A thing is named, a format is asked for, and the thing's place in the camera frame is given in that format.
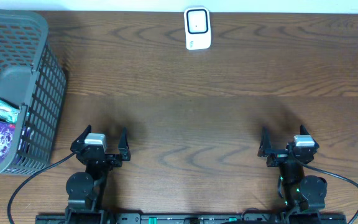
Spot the left black cable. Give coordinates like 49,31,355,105
7,152,77,224

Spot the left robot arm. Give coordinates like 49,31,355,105
64,126,131,224

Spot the right black cable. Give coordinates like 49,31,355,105
289,152,358,224

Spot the black cable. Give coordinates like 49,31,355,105
7,152,77,224
289,152,358,224

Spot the grey plastic mesh basket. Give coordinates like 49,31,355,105
0,10,67,175

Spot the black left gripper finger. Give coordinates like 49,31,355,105
117,128,131,156
73,125,91,146

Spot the mint green wipes pack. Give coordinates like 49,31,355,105
0,99,21,124

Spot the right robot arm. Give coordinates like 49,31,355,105
257,125,327,223

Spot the white barcode scanner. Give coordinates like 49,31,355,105
183,7,212,50

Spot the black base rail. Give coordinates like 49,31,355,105
35,212,347,224

